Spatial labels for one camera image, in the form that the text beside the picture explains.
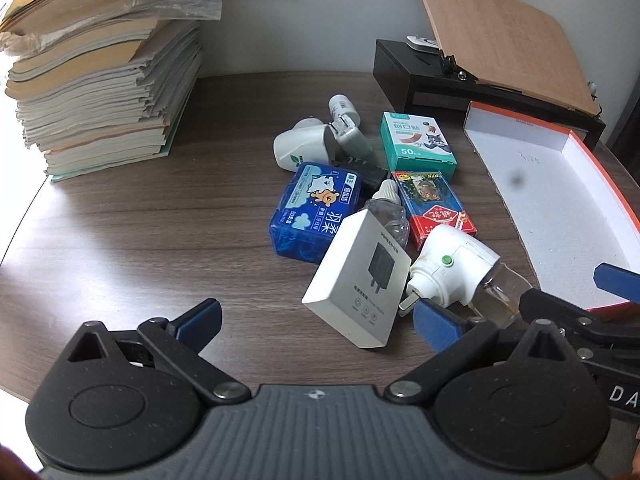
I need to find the white pill bottle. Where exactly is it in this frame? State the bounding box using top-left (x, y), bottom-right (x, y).
top-left (328, 94), bottom-right (361, 128)

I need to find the small white device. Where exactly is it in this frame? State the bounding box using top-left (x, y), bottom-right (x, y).
top-left (406, 35), bottom-right (441, 55)

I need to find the white heater with green button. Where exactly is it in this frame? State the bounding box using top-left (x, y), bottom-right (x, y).
top-left (398, 224), bottom-right (536, 328)

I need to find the black power adapter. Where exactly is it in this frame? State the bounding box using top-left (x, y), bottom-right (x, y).
top-left (332, 156), bottom-right (391, 196)

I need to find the blue cotton swab box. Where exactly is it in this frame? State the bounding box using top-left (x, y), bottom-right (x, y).
top-left (268, 161), bottom-right (366, 265)

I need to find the white charger adapter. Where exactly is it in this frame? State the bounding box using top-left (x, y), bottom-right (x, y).
top-left (325, 112), bottom-right (373, 158)

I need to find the wooden board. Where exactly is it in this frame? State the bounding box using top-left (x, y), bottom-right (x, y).
top-left (412, 0), bottom-right (601, 117)

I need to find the stack of books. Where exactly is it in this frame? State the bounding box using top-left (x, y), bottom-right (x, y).
top-left (0, 0), bottom-right (203, 182)

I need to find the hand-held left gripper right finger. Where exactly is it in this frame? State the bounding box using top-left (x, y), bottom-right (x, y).
top-left (384, 297), bottom-right (576, 405)

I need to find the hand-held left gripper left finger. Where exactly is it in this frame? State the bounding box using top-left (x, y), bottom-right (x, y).
top-left (65, 298), bottom-right (251, 407)

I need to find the red playing card box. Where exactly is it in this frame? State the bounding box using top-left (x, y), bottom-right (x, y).
top-left (391, 170), bottom-right (478, 250)

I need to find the teal bandage box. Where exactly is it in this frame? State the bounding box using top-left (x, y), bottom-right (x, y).
top-left (380, 111), bottom-right (458, 181)

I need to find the black monitor stand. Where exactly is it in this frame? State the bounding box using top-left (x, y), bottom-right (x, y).
top-left (372, 38), bottom-right (607, 151)

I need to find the white heater with leaf print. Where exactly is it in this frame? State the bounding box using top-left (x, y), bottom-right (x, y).
top-left (272, 116), bottom-right (337, 172)

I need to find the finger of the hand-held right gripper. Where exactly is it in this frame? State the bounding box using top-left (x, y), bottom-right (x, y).
top-left (594, 262), bottom-right (640, 306)
top-left (519, 287), bottom-right (640, 348)

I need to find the white charger box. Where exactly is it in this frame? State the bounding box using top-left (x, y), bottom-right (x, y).
top-left (301, 208), bottom-right (412, 349)

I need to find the clear bottle with white cap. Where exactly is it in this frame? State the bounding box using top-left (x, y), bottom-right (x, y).
top-left (364, 179), bottom-right (412, 251)

